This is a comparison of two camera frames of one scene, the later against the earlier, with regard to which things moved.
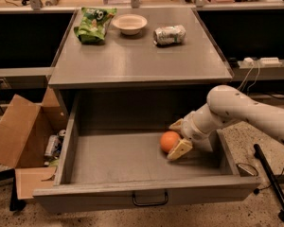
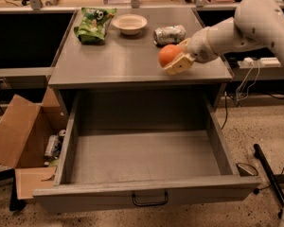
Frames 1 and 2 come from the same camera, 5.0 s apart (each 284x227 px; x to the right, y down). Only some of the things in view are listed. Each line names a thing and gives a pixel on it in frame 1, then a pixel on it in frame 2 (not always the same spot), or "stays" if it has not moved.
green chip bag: [95, 23] stays
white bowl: [130, 24] stays
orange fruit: [168, 141] → [168, 53]
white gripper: [191, 130] → [199, 45]
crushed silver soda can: [169, 35] stays
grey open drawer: [111, 159] stays
